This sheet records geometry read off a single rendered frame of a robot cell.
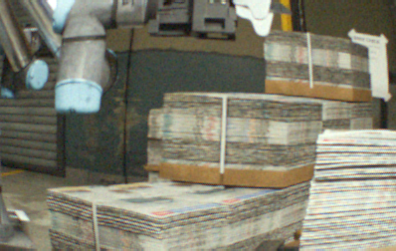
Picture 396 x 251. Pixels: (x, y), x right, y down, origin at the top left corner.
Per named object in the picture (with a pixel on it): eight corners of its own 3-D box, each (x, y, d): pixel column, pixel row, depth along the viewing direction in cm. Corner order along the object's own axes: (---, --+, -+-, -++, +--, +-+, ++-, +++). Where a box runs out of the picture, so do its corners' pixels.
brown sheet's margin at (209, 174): (157, 177, 261) (158, 161, 261) (212, 170, 286) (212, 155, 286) (284, 187, 242) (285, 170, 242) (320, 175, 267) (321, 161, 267)
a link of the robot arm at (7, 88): (11, 98, 206) (15, 57, 205) (-5, 98, 213) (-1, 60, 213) (29, 98, 212) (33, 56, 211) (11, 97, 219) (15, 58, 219)
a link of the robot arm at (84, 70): (108, 112, 131) (115, 36, 130) (95, 116, 120) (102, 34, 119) (63, 111, 131) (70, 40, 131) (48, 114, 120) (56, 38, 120)
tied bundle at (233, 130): (157, 179, 261) (159, 92, 260) (212, 173, 287) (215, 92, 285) (282, 189, 242) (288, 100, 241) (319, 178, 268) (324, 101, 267)
